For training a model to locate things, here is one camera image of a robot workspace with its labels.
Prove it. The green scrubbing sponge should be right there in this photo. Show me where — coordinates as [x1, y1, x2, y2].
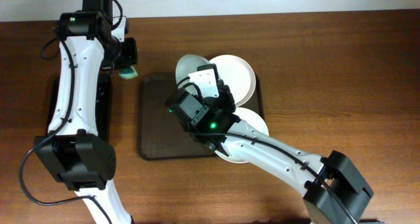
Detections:
[119, 66, 138, 79]

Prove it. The white plate top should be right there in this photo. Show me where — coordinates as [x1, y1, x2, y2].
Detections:
[210, 55, 257, 106]

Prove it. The white plate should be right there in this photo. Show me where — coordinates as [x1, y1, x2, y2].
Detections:
[210, 55, 257, 106]
[215, 107, 269, 164]

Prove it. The pale blue-white plate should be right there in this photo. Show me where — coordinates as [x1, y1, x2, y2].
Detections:
[175, 54, 210, 85]

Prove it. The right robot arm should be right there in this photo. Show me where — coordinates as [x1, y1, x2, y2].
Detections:
[165, 64, 373, 223]

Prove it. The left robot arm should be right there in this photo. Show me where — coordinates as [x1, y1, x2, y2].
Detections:
[32, 0, 138, 223]

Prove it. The black rectangular sponge tray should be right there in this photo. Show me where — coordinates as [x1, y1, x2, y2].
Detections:
[46, 74, 112, 142]

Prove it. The brown plastic serving tray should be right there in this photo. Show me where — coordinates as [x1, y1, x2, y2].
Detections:
[136, 71, 265, 161]

